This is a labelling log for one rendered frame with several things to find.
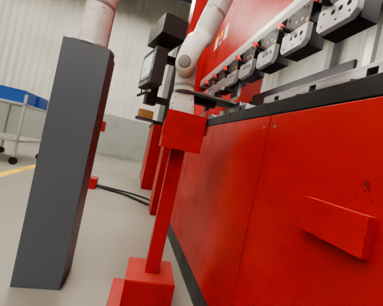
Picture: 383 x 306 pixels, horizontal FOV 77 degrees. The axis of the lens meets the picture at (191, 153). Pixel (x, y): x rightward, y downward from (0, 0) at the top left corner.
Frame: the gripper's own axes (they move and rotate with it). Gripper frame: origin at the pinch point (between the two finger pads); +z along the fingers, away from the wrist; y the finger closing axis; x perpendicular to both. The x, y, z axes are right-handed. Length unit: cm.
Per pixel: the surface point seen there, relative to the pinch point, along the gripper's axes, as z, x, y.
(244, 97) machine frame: -51, -132, -76
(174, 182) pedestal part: 22.2, -2.1, -1.1
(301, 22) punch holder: -45, 16, -39
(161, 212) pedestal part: 35.3, -2.0, 2.8
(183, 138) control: 3.2, 4.9, -1.8
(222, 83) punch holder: -40, -59, -32
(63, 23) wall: -325, -711, 316
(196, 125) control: -2.3, 4.9, -6.3
